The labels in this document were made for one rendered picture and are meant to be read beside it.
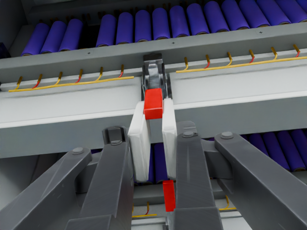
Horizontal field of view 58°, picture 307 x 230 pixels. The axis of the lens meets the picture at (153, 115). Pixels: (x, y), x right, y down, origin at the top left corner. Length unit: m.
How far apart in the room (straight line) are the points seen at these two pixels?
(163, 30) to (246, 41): 0.09
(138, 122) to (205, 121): 0.11
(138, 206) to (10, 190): 0.16
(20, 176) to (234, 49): 0.29
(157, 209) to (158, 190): 0.03
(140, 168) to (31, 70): 0.18
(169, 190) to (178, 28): 0.17
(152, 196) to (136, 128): 0.23
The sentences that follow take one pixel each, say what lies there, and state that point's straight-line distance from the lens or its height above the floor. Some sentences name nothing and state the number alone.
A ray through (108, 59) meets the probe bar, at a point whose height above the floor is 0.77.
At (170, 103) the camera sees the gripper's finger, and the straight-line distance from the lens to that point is 0.19.
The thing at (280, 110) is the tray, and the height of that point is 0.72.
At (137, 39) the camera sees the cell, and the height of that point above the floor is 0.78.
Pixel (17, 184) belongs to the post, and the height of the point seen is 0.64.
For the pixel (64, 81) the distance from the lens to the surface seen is 0.29.
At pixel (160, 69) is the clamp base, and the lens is 0.26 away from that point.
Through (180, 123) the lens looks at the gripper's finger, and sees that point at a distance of 0.17.
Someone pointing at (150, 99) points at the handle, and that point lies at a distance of 0.19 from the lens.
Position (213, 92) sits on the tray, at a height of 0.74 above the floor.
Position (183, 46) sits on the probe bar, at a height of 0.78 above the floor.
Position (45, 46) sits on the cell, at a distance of 0.32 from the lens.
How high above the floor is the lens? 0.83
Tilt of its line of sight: 24 degrees down
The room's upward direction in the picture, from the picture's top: 8 degrees counter-clockwise
